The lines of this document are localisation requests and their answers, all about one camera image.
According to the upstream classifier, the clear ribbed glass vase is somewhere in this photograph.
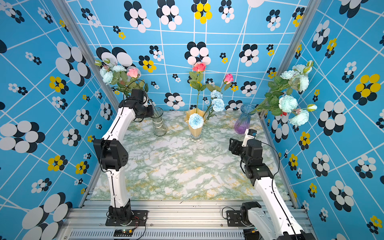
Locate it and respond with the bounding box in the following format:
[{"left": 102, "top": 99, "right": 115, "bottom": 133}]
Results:
[{"left": 151, "top": 107, "right": 168, "bottom": 137}]

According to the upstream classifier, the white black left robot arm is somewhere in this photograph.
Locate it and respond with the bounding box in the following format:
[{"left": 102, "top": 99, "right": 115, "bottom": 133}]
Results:
[{"left": 94, "top": 89, "right": 154, "bottom": 226}]

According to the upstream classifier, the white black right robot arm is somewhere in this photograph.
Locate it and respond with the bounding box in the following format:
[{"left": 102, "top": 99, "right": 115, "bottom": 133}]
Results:
[{"left": 229, "top": 129, "right": 315, "bottom": 240}]

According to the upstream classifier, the purple tinted glass vase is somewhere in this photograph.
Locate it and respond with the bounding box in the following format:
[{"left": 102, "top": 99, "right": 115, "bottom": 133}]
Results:
[{"left": 234, "top": 105, "right": 255, "bottom": 135}]

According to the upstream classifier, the yellow beige vase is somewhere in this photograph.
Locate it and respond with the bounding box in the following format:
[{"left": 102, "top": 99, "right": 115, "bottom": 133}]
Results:
[{"left": 185, "top": 109, "right": 206, "bottom": 143}]

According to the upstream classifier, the blue carnation stem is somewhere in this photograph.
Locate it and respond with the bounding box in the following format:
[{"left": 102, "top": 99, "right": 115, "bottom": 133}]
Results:
[{"left": 188, "top": 90, "right": 225, "bottom": 130}]

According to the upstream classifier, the red rose stem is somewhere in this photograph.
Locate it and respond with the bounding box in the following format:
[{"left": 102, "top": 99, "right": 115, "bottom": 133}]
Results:
[{"left": 189, "top": 62, "right": 207, "bottom": 114}]

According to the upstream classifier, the small pink rose stem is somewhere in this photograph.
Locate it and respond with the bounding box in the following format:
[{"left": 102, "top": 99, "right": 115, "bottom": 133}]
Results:
[{"left": 206, "top": 73, "right": 235, "bottom": 118}]

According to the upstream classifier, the light blue peony bouquet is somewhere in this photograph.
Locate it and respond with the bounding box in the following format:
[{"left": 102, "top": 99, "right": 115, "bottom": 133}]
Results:
[{"left": 251, "top": 61, "right": 317, "bottom": 127}]

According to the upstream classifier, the green circuit board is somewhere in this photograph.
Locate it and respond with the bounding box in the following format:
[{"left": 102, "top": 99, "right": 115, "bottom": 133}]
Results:
[{"left": 113, "top": 229, "right": 135, "bottom": 238}]

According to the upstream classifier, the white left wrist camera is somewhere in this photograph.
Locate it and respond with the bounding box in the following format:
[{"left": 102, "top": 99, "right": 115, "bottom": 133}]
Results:
[{"left": 142, "top": 92, "right": 150, "bottom": 107}]

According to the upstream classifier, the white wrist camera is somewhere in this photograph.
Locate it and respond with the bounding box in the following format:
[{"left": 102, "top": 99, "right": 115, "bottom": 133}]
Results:
[
  {"left": 142, "top": 92, "right": 150, "bottom": 107},
  {"left": 242, "top": 129, "right": 257, "bottom": 147}
]

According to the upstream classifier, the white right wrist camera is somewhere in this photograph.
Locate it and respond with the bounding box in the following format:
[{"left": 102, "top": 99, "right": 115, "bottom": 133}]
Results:
[{"left": 242, "top": 129, "right": 257, "bottom": 147}]

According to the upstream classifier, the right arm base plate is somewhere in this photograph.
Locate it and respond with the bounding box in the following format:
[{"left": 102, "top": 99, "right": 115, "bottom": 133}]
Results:
[{"left": 226, "top": 210, "right": 247, "bottom": 227}]

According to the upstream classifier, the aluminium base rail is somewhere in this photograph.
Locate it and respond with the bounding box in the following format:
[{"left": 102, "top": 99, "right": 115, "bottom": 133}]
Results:
[{"left": 57, "top": 199, "right": 259, "bottom": 240}]

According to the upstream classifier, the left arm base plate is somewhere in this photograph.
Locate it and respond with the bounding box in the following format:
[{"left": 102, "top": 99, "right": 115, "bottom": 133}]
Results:
[{"left": 105, "top": 208, "right": 149, "bottom": 227}]

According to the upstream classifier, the aluminium frame post left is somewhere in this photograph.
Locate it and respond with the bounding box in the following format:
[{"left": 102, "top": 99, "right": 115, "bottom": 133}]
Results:
[{"left": 53, "top": 1, "right": 119, "bottom": 111}]

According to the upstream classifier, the aluminium frame post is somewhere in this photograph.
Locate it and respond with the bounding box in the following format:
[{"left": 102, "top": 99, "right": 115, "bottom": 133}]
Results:
[
  {"left": 277, "top": 0, "right": 321, "bottom": 76},
  {"left": 53, "top": 1, "right": 119, "bottom": 111}
]

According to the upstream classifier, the aluminium frame post right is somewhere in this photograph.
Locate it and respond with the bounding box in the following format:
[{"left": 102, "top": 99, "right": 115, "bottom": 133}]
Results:
[{"left": 277, "top": 0, "right": 321, "bottom": 76}]

